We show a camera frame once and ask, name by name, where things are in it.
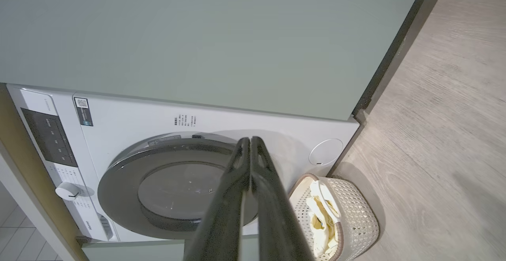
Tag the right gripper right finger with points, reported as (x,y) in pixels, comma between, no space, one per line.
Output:
(276,221)

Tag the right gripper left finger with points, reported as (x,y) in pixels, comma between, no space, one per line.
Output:
(225,213)

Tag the small pale yellow garment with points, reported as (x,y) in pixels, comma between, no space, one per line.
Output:
(314,203)

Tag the yellow bear-print garment blue trim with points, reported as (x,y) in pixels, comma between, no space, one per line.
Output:
(320,241)

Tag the round glass washing machine door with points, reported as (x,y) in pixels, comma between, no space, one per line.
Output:
(130,182)

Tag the cream perforated laundry basket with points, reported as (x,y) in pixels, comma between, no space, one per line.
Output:
(355,221)

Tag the white washing machine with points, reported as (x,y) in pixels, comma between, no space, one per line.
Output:
(130,122)

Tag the white washing machine knob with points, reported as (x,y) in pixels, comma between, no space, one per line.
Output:
(67,191)

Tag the dark washing machine control panel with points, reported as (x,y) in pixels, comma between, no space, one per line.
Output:
(49,138)

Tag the sage green cabinet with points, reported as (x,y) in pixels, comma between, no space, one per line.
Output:
(197,35)

